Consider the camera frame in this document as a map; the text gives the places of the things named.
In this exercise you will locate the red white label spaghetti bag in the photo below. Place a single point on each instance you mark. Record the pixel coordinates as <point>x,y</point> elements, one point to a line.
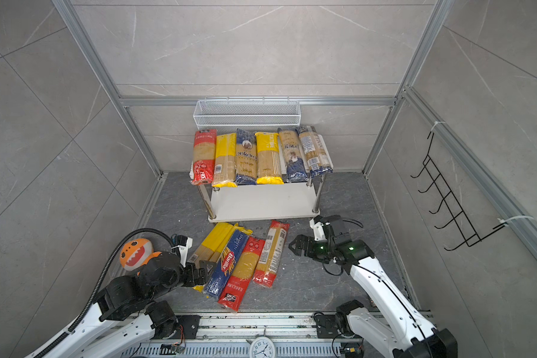
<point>267,266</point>

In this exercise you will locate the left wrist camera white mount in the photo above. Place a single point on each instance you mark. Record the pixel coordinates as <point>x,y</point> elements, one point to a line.
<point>181,247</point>

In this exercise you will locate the blue Barilla spaghetti box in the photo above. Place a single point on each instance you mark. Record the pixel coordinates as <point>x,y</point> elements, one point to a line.
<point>226,265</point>

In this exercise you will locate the yellow Pastatime spaghetti bag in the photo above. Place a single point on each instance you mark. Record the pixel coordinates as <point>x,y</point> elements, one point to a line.
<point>268,159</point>

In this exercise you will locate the orange shark plush toy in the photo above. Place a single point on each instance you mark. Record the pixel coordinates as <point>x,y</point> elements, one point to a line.
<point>137,253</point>

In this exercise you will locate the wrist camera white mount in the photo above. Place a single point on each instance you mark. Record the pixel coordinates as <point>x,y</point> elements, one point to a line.
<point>181,247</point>
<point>318,230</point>

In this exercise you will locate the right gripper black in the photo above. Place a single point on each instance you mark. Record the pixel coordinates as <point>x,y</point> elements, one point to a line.
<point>309,251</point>

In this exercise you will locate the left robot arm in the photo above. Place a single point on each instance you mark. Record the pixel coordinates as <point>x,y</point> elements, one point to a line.
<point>126,312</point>

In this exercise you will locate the blue white label spaghetti bag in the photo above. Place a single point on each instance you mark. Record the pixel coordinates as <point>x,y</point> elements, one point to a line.
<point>318,160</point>

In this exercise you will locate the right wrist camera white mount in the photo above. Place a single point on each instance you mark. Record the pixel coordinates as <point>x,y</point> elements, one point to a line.
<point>318,230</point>

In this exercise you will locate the white analog clock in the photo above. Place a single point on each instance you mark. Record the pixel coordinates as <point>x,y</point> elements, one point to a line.
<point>262,347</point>

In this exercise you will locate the black wall hook rack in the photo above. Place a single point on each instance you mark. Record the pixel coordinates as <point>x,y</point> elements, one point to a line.
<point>449,203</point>

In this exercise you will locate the white two-tier shelf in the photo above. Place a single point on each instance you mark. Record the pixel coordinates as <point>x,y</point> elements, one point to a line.
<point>262,201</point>

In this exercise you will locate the blue Ankara spaghetti bag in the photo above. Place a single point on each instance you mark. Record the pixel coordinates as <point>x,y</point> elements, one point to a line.
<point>246,158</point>

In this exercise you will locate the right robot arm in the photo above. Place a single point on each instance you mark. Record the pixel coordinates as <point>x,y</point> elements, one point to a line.
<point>403,331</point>

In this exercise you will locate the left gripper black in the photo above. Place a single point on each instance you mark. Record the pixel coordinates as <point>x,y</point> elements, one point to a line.
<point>195,280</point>

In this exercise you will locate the white wire mesh basket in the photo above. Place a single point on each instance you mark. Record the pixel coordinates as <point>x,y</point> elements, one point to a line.
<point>228,115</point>

